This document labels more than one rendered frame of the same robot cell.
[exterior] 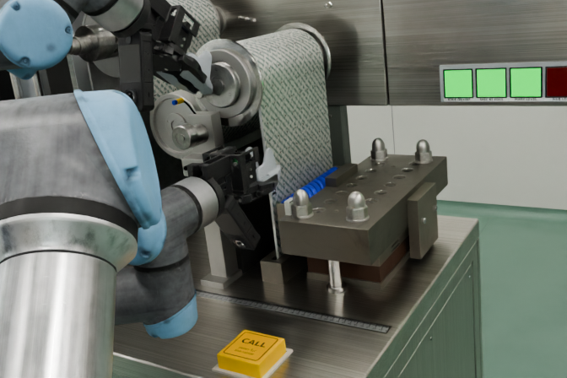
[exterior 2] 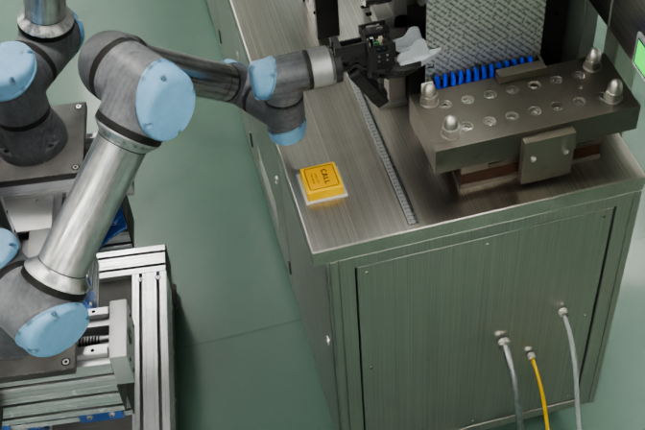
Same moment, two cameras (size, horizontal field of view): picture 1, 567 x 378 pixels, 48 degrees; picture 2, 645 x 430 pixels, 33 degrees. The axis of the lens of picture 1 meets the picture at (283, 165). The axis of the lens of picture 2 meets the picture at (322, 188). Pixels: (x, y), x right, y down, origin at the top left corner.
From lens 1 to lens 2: 1.46 m
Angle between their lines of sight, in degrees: 50
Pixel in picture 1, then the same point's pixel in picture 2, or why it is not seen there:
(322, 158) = (522, 44)
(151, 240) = (259, 92)
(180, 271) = (285, 112)
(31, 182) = (109, 109)
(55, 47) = not seen: outside the picture
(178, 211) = (290, 78)
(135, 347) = not seen: hidden behind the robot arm
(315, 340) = (369, 198)
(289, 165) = (461, 48)
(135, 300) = (258, 112)
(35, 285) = (98, 152)
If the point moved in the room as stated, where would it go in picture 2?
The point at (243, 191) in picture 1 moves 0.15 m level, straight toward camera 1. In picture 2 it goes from (369, 71) to (317, 116)
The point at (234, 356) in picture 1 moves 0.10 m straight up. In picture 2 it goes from (304, 178) to (300, 140)
